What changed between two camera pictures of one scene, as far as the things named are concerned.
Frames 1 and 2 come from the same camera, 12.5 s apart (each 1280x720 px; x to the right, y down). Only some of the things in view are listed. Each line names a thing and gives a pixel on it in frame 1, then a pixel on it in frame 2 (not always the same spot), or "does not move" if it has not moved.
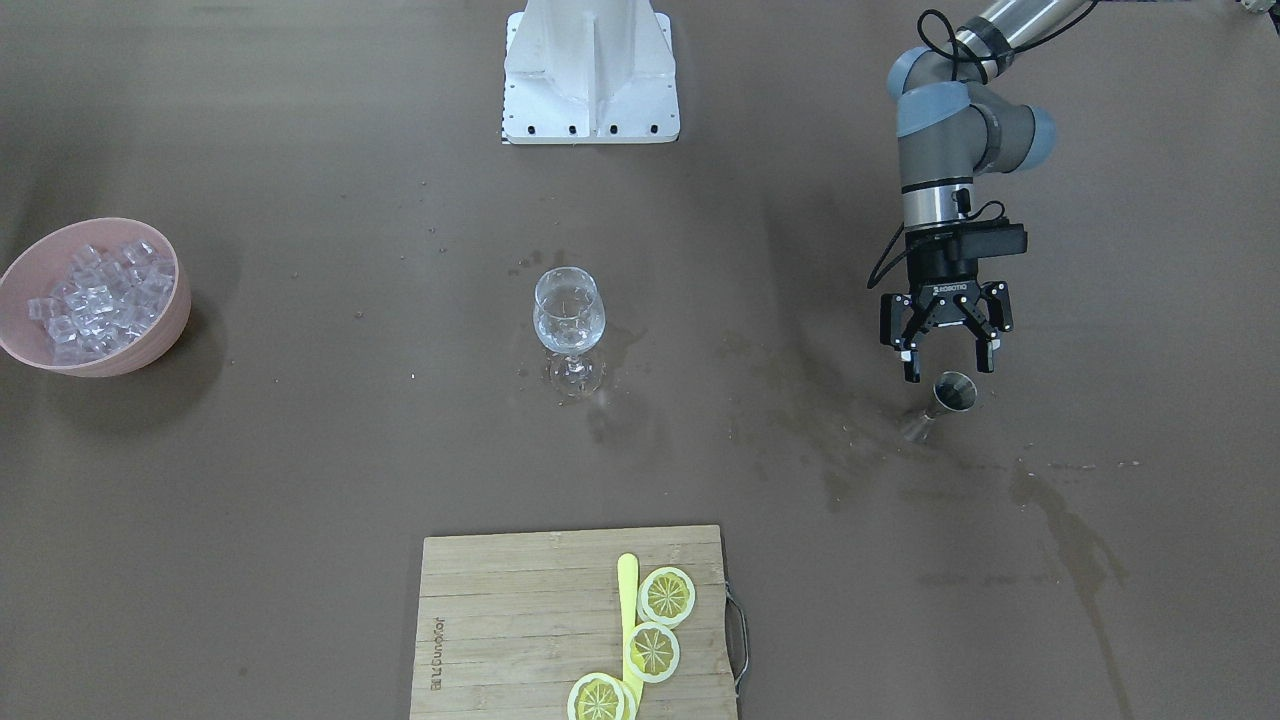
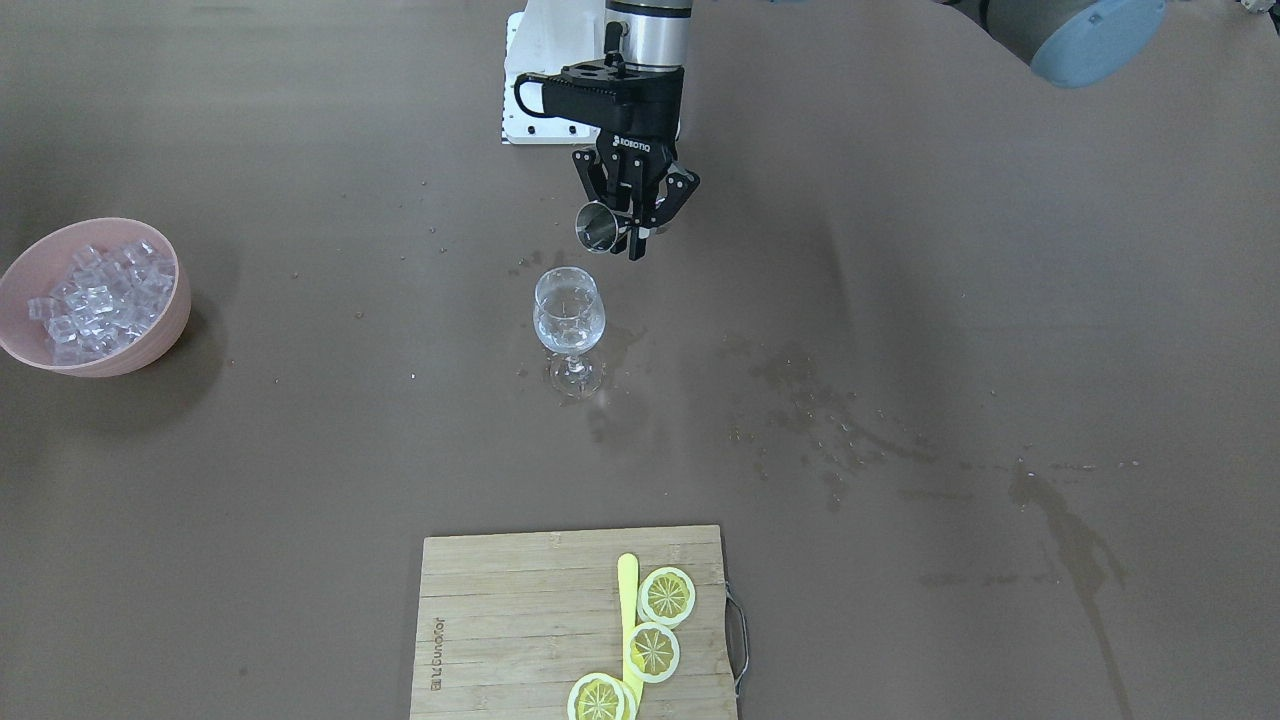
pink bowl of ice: [100, 297] does not move
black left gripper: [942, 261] to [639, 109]
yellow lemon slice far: [666, 596] does not move
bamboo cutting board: [506, 624] does not move
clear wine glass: [569, 316] does not move
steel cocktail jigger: [953, 391] to [596, 226]
